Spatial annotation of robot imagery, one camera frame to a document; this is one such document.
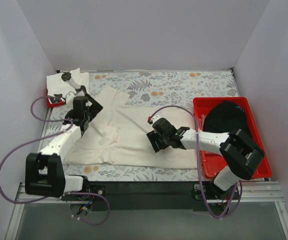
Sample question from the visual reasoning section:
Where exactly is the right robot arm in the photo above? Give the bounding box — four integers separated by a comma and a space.
146, 115, 265, 199

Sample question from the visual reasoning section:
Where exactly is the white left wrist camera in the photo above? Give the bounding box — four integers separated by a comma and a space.
61, 91, 85, 106

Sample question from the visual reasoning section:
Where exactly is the cream white t-shirt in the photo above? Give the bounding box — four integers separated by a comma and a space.
64, 86, 197, 169

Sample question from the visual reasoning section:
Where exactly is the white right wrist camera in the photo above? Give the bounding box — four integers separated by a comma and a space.
147, 115, 162, 125

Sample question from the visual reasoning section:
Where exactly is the black garment in bin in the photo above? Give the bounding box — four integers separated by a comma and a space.
203, 100, 252, 138

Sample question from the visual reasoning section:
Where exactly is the small red tray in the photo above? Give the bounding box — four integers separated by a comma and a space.
46, 87, 66, 108

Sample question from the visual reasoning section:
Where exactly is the aluminium frame rail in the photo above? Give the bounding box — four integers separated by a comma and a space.
7, 181, 288, 240

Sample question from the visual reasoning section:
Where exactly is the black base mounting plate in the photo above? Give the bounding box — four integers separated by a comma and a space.
61, 180, 242, 212

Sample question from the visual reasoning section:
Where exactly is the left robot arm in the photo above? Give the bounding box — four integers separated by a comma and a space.
24, 94, 103, 200

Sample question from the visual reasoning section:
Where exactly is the large red bin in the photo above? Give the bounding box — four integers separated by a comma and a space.
192, 96, 273, 179

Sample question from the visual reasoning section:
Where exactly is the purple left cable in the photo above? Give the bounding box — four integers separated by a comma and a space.
0, 96, 111, 226

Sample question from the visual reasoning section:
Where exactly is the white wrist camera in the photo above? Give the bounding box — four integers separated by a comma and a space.
61, 91, 85, 106
147, 115, 162, 125

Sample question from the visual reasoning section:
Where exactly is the floral patterned table mat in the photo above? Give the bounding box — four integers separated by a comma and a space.
32, 70, 239, 182

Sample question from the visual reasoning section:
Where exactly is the folded white printed t-shirt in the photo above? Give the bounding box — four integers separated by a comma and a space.
46, 68, 89, 99

